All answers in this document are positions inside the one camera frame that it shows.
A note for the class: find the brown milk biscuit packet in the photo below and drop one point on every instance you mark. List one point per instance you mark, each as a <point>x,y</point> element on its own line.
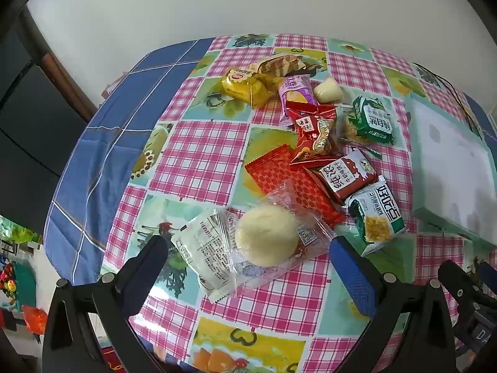
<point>341,176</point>

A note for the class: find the clear packet with round pastry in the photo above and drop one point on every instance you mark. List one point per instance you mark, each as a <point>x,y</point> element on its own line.
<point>264,237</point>

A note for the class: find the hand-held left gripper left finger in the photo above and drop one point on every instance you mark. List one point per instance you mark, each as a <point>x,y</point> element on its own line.
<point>149,256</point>

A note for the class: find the green and white biscuit packet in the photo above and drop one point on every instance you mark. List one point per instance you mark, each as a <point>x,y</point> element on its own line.
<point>372,120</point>

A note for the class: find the red patterned packet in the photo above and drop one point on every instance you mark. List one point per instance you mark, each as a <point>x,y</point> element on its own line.
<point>279,178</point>

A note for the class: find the brown wooden door frame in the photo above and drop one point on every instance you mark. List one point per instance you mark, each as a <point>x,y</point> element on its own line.
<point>58,74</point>

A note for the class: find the white printed snack packet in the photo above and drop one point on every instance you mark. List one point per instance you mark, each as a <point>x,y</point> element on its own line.
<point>202,248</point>

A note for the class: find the yellow bread packet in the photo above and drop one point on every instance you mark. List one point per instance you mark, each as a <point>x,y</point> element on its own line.
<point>242,85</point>

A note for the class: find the purple snack packet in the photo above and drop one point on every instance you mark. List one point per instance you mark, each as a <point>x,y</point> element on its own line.
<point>295,93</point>

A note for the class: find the green corn snack packet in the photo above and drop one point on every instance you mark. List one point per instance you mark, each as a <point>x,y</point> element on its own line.
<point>374,221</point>

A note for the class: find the orange plastic bag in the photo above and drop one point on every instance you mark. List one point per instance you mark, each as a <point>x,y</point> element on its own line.
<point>35,318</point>

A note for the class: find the cream jelly cup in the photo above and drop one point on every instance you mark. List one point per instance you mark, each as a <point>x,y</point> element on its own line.
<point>328,91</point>

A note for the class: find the colourful toy pile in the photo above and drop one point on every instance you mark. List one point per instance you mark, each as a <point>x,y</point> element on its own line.
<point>17,264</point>

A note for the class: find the brown striped cake packet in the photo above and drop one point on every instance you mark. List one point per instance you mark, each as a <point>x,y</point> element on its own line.
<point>279,66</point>

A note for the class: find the green serrated wrapper strip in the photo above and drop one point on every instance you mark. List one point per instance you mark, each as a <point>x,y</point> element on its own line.
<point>372,153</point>

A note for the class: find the white tray with teal rim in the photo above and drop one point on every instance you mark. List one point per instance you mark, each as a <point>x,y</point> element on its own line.
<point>450,163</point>

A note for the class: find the red peanut packet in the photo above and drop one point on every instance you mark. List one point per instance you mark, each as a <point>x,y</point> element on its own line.
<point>314,132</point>

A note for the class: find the pink checked fruit-print tablecloth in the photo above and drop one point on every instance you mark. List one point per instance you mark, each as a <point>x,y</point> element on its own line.
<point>202,155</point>

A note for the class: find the dark glass cabinet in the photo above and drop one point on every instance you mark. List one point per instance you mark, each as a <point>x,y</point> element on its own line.
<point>35,143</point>

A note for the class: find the yellow-green cracker packet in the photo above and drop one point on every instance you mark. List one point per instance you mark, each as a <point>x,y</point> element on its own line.
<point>349,130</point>

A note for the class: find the blue checked sheet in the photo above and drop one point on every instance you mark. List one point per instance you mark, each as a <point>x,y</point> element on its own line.
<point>97,143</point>

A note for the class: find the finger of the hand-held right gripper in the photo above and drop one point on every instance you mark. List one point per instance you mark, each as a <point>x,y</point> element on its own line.
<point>460,289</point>
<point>487,274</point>

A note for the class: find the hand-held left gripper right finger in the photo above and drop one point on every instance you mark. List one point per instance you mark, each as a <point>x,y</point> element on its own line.
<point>351,272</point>

